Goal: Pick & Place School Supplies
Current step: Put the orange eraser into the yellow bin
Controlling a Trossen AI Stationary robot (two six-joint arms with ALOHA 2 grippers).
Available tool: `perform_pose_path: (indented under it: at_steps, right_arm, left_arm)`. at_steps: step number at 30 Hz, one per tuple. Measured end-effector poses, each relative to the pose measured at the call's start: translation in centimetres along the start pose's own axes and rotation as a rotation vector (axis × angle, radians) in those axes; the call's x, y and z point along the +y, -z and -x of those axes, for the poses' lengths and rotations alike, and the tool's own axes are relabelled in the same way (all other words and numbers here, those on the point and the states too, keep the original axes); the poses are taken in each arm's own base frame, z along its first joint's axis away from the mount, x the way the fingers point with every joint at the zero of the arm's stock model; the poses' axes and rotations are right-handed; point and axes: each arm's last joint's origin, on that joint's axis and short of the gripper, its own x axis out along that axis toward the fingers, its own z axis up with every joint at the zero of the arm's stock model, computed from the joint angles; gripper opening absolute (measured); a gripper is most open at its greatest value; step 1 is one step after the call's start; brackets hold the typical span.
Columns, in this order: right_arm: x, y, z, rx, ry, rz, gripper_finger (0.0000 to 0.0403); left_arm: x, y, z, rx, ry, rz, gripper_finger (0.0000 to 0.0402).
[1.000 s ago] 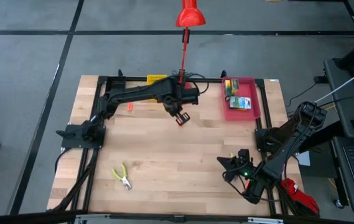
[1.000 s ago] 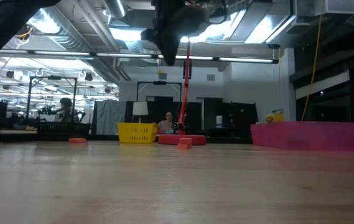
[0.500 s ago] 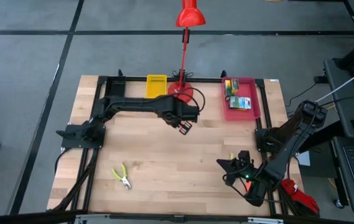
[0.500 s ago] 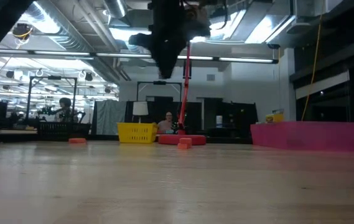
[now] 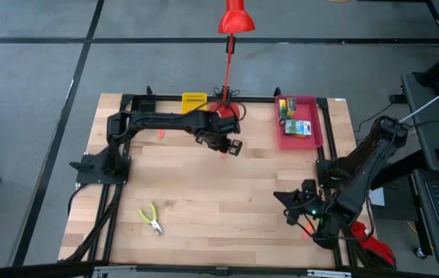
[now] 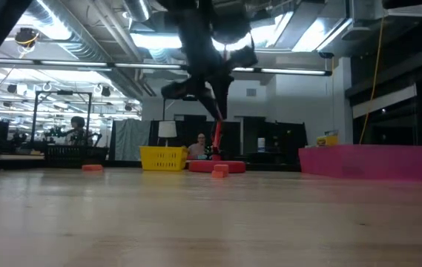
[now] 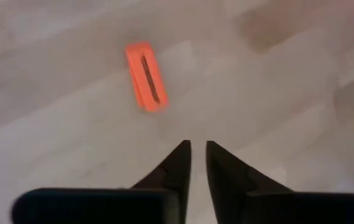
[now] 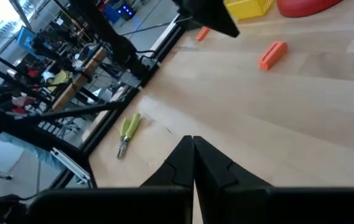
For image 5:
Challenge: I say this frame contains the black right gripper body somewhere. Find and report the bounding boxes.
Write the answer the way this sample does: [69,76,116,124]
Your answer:
[294,179,326,227]

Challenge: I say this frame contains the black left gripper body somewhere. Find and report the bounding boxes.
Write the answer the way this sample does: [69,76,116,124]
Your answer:
[194,114,242,146]

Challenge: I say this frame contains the green handled pliers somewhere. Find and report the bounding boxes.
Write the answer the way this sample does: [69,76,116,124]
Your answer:
[138,202,164,236]

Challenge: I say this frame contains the yellow plastic basket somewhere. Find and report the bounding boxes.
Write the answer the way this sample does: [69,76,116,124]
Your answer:
[181,92,208,115]

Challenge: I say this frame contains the white paper sheet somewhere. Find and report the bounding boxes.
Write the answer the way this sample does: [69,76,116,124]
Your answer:
[369,188,386,206]

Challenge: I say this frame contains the black plastic basket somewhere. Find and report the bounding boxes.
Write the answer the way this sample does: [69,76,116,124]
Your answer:
[130,94,157,115]

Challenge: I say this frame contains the pink plastic tray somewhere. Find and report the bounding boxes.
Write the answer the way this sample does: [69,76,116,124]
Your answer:
[275,94,325,151]

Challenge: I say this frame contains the red glove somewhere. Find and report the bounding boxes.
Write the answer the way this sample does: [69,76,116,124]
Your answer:
[352,222,397,270]

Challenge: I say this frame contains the red desk lamp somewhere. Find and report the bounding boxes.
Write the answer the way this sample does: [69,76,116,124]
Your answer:
[207,0,257,120]

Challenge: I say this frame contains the black equipment cart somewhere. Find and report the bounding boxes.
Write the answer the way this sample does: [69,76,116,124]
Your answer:
[400,72,439,267]

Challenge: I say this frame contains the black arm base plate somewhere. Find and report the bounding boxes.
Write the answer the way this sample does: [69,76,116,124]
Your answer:
[316,159,359,191]
[69,153,132,185]

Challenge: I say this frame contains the black lamp cord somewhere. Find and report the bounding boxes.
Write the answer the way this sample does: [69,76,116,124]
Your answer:
[212,86,241,100]

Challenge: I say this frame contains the black table frame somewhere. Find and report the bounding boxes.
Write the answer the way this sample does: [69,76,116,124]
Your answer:
[59,86,373,271]

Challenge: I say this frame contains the black horizontal camera bar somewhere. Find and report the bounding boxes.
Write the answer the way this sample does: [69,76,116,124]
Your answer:
[0,259,439,278]

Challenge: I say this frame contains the white cable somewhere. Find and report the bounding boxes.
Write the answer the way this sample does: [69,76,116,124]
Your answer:
[399,78,439,124]

